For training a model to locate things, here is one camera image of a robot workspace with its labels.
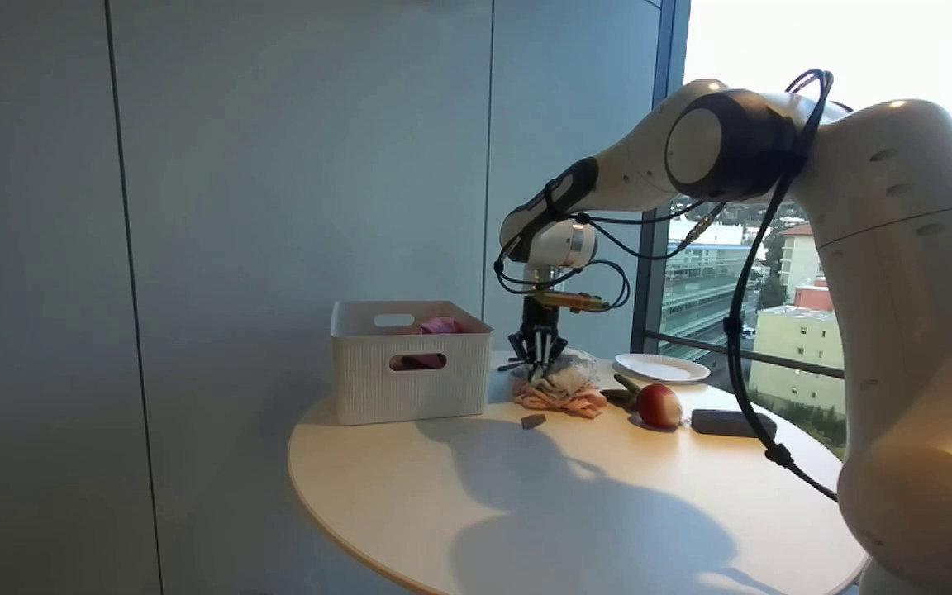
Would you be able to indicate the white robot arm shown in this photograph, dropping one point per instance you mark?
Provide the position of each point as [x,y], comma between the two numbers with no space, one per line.
[916,275]

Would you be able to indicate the peach shirt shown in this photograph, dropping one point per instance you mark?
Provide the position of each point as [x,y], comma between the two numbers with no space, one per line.
[565,404]

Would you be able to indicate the small grey square tile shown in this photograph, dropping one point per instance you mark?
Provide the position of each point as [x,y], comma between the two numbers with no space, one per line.
[535,419]

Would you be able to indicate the beige towel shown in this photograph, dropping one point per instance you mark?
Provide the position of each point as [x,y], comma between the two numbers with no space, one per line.
[573,378]

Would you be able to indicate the red apple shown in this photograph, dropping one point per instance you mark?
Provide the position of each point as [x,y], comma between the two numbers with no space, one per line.
[660,404]

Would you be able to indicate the dark window railing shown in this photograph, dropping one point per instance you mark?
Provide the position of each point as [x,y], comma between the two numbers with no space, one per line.
[762,356]

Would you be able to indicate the black rectangular block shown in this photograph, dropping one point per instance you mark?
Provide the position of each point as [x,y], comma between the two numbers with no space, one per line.
[733,420]

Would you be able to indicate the blue window frame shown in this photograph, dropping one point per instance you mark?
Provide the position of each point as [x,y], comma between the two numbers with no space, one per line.
[662,132]

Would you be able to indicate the white paper plate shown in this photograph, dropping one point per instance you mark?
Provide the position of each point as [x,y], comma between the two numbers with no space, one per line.
[662,369]

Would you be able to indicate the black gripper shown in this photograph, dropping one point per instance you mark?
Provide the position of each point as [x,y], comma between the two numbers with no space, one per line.
[540,319]

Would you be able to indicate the pink shirt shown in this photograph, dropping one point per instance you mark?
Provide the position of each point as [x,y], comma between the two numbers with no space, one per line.
[441,326]

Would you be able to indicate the white plastic bin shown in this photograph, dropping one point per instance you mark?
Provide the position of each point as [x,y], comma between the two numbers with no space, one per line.
[413,386]

